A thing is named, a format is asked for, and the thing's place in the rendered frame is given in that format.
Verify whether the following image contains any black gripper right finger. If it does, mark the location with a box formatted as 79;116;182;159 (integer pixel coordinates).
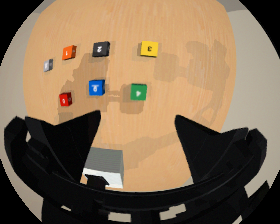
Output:
173;115;249;184

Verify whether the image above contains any red block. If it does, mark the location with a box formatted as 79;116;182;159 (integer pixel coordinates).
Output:
59;92;72;107

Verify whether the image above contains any yellow block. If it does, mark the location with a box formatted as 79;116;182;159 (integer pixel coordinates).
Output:
140;41;159;57

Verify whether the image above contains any orange block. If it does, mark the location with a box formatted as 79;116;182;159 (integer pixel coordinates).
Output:
62;45;76;60

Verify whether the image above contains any green block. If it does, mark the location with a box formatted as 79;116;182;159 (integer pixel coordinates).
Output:
131;83;147;100

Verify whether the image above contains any blue block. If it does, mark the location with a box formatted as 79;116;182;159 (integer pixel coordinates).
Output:
88;79;105;96

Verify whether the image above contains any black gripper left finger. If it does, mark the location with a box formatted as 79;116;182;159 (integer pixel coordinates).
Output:
26;109;101;183

